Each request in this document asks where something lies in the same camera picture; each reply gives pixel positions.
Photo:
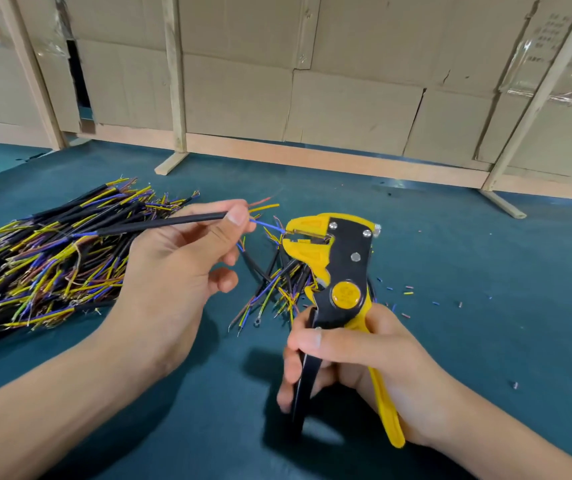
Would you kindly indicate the person's left hand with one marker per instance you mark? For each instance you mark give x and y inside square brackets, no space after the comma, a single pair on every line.
[165,284]

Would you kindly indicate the person's right hand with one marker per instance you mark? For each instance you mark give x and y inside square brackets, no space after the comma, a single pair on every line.
[391,359]

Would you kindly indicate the person's left thumb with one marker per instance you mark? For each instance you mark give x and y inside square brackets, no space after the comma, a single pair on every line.
[216,212]

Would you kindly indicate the person's left middle finger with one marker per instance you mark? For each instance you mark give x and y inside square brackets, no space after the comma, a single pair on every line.
[225,281]

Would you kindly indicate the person's right thumb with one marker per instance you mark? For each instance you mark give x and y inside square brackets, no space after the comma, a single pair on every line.
[331,340]

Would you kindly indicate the person's left forearm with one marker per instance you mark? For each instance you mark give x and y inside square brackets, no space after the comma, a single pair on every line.
[50,414]

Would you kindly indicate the person's right forearm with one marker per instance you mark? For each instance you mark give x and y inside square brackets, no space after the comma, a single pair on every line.
[506,444]

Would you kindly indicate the scattered insulation bits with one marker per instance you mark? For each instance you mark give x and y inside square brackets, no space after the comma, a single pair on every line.
[406,293]

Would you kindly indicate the long wooden base rail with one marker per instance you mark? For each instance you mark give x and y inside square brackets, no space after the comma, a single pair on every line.
[326,162]

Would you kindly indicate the wooden post with foot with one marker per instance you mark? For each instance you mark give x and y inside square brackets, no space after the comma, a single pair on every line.
[541,99]
[175,84]

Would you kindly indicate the wall of cardboard panels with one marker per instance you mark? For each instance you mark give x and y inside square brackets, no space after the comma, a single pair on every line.
[356,94]

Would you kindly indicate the plain wooden post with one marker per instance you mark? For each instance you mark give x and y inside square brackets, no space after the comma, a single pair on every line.
[33,74]

